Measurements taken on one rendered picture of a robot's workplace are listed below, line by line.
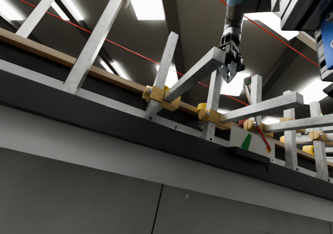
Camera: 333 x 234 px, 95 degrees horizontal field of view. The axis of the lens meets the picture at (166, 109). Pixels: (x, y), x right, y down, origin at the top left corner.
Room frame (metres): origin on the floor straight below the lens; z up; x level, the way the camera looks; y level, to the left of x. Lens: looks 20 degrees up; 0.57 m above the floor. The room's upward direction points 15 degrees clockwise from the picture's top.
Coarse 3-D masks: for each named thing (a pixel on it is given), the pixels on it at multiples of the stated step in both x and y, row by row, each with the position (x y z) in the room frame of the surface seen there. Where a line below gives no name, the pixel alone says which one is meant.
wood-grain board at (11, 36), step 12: (0, 36) 0.50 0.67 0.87; (12, 36) 0.50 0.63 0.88; (24, 48) 0.54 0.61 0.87; (36, 48) 0.53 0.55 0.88; (48, 48) 0.54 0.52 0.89; (60, 60) 0.57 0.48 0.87; (72, 60) 0.56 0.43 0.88; (96, 72) 0.59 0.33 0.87; (108, 72) 0.61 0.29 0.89; (120, 84) 0.65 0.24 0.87; (132, 84) 0.64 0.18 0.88; (180, 108) 0.75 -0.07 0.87; (192, 108) 0.74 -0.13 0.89; (276, 144) 0.93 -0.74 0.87; (300, 156) 1.06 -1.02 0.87; (312, 156) 1.03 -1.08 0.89
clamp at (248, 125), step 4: (248, 120) 0.65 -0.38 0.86; (252, 120) 0.64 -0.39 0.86; (244, 124) 0.67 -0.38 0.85; (248, 124) 0.65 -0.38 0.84; (252, 124) 0.63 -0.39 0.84; (260, 124) 0.65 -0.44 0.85; (264, 124) 0.65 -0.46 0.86; (248, 128) 0.65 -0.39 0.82; (252, 128) 0.65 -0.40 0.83; (256, 128) 0.64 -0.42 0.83; (260, 128) 0.65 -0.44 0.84; (264, 132) 0.65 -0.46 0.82; (272, 132) 0.67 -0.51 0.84; (264, 136) 0.70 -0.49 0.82; (268, 136) 0.68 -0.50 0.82; (272, 136) 0.67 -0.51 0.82
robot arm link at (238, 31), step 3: (231, 27) 0.48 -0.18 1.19; (234, 27) 0.47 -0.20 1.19; (225, 30) 0.50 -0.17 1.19; (228, 30) 0.48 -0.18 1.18; (231, 30) 0.48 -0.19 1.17; (234, 30) 0.47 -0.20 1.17; (237, 30) 0.47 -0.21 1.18; (240, 30) 0.48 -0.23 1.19; (225, 33) 0.49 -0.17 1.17; (231, 33) 0.48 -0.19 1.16; (234, 33) 0.47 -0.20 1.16; (237, 33) 0.47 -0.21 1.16; (240, 33) 0.49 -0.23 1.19; (240, 36) 0.49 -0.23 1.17
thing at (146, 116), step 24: (0, 72) 0.36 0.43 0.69; (0, 96) 0.37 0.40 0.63; (24, 96) 0.39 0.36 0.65; (48, 96) 0.40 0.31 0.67; (72, 96) 0.41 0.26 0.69; (72, 120) 0.42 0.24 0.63; (96, 120) 0.44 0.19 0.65; (120, 120) 0.46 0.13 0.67; (144, 120) 0.48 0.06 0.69; (144, 144) 0.49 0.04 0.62; (168, 144) 0.51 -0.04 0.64; (192, 144) 0.53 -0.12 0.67; (216, 144) 0.56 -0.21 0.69; (240, 168) 0.60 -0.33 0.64; (264, 168) 0.64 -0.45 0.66; (288, 168) 0.68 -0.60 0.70; (312, 192) 0.73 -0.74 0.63
